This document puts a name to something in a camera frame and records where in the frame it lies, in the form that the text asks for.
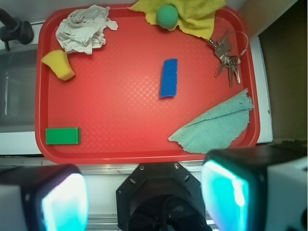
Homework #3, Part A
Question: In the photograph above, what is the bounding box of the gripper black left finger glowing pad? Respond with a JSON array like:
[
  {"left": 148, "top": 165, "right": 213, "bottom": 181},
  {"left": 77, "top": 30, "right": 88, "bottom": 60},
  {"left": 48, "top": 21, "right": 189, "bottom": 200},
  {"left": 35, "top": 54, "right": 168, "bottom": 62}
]
[{"left": 0, "top": 165, "right": 90, "bottom": 231}]

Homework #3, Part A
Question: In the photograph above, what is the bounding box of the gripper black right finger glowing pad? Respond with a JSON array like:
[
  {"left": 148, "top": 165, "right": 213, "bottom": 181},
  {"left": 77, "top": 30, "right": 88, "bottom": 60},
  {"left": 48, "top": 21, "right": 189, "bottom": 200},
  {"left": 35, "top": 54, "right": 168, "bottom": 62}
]
[{"left": 201, "top": 145, "right": 308, "bottom": 231}]

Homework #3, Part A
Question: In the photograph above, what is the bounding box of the green ball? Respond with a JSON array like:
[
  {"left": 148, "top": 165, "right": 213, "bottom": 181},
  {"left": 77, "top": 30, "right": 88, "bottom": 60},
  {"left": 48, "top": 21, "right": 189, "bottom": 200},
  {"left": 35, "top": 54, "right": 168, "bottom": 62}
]
[{"left": 156, "top": 5, "right": 179, "bottom": 29}]

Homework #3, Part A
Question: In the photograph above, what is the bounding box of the teal microfiber cloth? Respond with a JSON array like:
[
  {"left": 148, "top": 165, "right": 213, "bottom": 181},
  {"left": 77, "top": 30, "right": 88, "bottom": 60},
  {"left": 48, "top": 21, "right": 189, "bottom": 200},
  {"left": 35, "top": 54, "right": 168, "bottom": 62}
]
[{"left": 168, "top": 89, "right": 254, "bottom": 154}]

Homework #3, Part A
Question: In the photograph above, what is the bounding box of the green rectangular block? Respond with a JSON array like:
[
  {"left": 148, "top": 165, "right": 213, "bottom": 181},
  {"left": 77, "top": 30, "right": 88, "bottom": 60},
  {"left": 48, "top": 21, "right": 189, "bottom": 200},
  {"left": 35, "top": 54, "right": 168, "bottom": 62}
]
[{"left": 46, "top": 128, "right": 81, "bottom": 145}]

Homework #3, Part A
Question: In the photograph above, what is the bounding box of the blue sponge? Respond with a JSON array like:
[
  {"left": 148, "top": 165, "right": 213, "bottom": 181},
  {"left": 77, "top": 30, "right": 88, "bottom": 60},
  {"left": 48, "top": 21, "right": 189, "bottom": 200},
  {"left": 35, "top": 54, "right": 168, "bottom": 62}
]
[{"left": 159, "top": 59, "right": 178, "bottom": 98}]

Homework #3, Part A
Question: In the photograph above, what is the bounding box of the red plastic tray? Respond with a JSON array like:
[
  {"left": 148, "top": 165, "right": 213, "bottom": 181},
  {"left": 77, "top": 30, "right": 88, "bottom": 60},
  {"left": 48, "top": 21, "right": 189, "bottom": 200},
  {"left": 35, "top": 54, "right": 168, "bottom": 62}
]
[{"left": 35, "top": 4, "right": 258, "bottom": 165}]

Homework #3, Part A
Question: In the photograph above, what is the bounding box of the silver key bunch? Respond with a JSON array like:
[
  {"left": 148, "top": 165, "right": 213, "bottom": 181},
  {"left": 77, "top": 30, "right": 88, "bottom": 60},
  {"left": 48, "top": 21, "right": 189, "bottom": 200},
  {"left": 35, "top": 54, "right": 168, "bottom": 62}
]
[{"left": 207, "top": 30, "right": 249, "bottom": 88}]

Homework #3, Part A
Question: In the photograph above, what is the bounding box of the steel sink basin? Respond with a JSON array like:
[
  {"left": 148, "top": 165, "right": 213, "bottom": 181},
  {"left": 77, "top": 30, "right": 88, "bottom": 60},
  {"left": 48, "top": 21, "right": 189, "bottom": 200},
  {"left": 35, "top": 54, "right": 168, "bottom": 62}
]
[{"left": 0, "top": 45, "right": 38, "bottom": 133}]

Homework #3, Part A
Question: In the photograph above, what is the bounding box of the yellow sponge piece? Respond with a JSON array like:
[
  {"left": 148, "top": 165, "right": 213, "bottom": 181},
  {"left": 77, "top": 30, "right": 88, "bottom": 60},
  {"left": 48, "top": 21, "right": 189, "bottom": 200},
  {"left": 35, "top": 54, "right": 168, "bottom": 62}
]
[{"left": 41, "top": 50, "right": 75, "bottom": 81}]

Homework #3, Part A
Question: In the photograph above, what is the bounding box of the yellow microfiber cloth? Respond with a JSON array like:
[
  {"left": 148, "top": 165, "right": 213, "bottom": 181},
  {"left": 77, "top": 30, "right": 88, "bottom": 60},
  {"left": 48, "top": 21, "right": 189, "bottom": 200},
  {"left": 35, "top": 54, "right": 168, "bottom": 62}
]
[{"left": 128, "top": 0, "right": 226, "bottom": 40}]

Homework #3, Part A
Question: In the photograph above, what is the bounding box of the crumpled white cloth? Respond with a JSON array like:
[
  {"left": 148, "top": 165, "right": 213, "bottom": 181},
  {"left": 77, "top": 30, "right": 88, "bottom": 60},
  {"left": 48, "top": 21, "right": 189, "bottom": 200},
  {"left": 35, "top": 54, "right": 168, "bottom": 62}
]
[{"left": 55, "top": 5, "right": 118, "bottom": 55}]

